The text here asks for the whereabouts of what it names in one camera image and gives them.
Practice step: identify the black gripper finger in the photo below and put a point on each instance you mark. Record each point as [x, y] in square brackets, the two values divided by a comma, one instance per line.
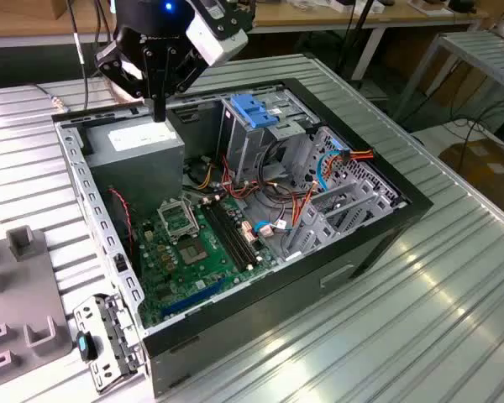
[109, 59]
[189, 73]

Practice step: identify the silver disk bay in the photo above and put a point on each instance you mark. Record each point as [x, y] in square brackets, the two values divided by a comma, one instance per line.
[353, 218]

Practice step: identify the blue plastic drive latch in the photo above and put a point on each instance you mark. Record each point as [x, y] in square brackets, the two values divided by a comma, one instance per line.
[248, 107]

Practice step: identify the silver optical drive cage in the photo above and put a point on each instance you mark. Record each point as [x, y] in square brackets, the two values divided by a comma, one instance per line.
[243, 147]

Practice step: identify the grey power supply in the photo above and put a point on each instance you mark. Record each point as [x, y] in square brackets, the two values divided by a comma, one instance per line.
[134, 168]

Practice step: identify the black case fan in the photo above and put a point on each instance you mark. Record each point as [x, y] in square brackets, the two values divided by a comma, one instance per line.
[118, 218]

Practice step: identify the black RAM slot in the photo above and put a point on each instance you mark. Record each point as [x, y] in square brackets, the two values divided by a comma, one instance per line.
[224, 237]
[234, 233]

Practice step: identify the small white box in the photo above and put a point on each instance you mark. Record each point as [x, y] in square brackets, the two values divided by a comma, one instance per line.
[344, 6]

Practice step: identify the CPU socket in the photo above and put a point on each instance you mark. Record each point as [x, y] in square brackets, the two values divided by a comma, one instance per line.
[192, 252]

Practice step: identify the green motherboard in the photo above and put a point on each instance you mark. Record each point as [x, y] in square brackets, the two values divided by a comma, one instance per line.
[206, 273]

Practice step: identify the blue expansion slot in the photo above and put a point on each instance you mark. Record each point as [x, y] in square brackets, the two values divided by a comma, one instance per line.
[193, 299]

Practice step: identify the grey parts rack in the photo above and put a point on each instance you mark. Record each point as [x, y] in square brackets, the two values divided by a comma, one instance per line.
[21, 294]

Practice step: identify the black open PC case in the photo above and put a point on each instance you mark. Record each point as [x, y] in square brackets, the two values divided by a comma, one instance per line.
[277, 319]

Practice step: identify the black clip with blue mark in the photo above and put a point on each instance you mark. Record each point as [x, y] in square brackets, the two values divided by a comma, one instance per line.
[88, 348]

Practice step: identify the metal slat side table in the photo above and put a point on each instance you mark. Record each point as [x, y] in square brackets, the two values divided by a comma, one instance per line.
[487, 54]

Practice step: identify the brown cardboard box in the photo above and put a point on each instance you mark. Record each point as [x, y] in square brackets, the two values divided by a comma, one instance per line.
[487, 168]

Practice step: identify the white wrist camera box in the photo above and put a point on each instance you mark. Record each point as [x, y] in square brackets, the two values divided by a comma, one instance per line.
[218, 46]

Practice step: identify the silver slot retainer bracket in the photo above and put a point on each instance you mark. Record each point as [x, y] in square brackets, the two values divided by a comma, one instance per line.
[105, 375]

